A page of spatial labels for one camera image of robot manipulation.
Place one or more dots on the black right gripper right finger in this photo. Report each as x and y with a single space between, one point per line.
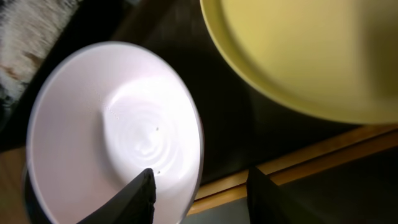
267 204

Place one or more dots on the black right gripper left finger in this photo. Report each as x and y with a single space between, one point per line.
133 204

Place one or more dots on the pink bowl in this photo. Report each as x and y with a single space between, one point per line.
106 113

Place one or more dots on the wooden chopstick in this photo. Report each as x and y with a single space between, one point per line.
307 168
297 157

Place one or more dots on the yellow plate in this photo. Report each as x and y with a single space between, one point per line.
333 59

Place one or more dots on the cooked rice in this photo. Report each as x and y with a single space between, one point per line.
29 29

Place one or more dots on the dark brown tray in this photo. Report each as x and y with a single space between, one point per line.
242 128

